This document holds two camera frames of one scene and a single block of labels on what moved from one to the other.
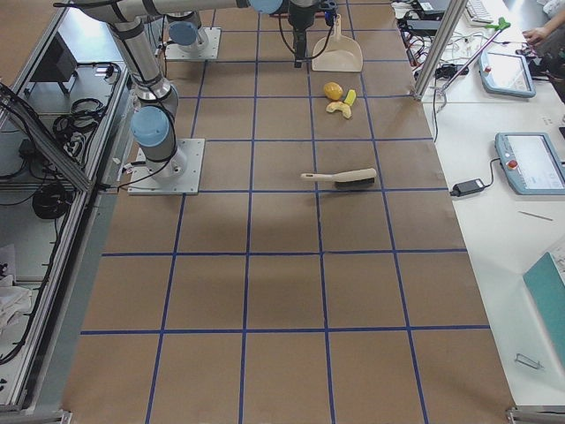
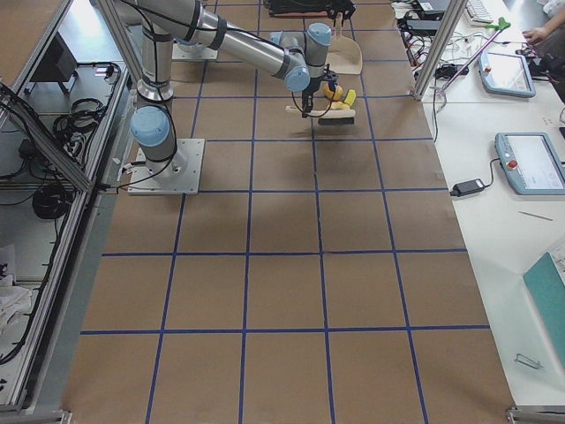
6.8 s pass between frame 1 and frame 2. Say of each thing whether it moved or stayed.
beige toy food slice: stayed
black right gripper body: moved
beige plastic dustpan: stayed
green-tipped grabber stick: stayed
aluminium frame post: stayed
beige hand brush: moved
